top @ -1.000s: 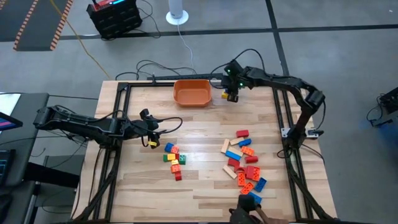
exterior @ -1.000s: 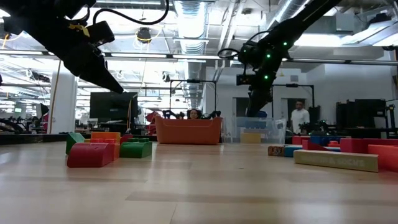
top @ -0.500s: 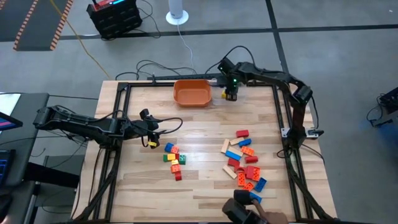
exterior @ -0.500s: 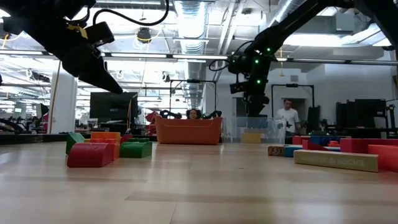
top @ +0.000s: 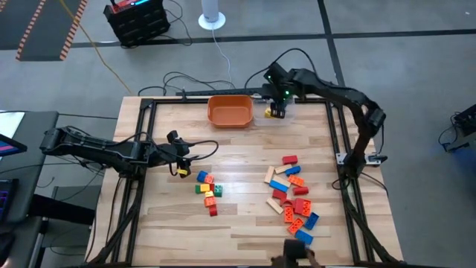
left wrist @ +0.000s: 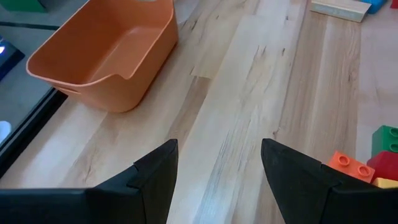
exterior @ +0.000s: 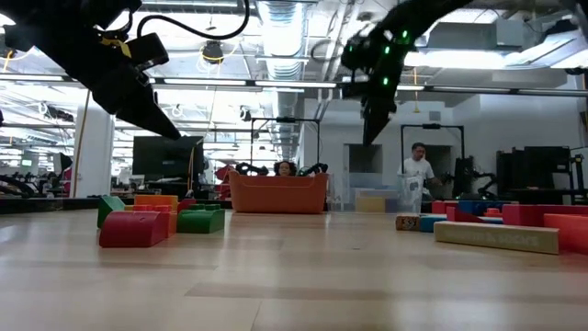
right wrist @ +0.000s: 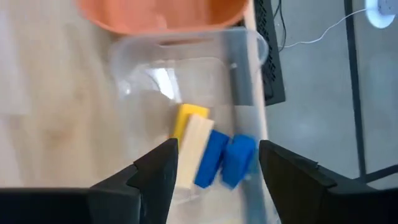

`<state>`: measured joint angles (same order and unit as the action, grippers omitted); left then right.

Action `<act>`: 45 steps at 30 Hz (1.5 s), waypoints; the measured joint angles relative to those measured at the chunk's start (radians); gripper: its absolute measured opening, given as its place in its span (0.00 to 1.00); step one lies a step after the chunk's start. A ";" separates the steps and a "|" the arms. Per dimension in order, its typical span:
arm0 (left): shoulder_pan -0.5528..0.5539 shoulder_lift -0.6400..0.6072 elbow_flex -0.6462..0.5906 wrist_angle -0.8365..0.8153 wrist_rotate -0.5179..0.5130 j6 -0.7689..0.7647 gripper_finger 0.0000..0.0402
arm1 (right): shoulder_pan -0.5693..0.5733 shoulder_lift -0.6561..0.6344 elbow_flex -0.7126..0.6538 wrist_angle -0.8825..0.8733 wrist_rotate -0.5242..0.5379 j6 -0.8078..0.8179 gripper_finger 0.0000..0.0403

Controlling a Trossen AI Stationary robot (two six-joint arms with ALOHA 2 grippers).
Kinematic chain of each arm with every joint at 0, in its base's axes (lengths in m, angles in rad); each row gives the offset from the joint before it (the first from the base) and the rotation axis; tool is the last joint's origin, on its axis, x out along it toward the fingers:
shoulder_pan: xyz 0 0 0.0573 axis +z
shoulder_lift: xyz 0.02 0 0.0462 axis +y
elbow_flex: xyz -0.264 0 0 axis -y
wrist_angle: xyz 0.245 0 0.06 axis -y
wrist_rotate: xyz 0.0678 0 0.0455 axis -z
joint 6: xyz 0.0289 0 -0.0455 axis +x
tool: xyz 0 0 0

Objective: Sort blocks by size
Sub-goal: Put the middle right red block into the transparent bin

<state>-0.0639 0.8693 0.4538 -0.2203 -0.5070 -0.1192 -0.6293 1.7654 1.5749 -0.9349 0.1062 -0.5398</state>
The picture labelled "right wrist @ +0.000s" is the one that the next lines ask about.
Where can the orange plastic bin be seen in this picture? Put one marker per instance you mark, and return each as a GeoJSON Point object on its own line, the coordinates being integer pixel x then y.
{"type": "Point", "coordinates": [161, 15]}

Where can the clear plastic bin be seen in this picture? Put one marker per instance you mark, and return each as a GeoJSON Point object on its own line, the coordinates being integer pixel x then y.
{"type": "Point", "coordinates": [186, 77]}

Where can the wooden plank block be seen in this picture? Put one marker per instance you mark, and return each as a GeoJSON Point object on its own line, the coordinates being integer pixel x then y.
{"type": "Point", "coordinates": [194, 149]}

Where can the white round stand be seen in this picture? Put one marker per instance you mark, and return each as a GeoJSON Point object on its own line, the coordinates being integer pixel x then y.
{"type": "Point", "coordinates": [377, 20]}

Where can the long yellow block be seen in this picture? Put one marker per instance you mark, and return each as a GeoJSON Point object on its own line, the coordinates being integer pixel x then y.
{"type": "Point", "coordinates": [186, 116]}

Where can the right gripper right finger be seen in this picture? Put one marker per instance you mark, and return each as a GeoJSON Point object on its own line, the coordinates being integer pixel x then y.
{"type": "Point", "coordinates": [298, 193]}

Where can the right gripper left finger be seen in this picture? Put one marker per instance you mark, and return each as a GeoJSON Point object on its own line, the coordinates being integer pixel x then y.
{"type": "Point", "coordinates": [149, 186]}

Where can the black power strip bar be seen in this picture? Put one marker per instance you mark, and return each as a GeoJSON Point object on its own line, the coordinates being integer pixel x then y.
{"type": "Point", "coordinates": [270, 62]}

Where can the long blue block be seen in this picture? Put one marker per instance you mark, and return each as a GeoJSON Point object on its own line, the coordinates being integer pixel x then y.
{"type": "Point", "coordinates": [211, 158]}
{"type": "Point", "coordinates": [237, 161]}

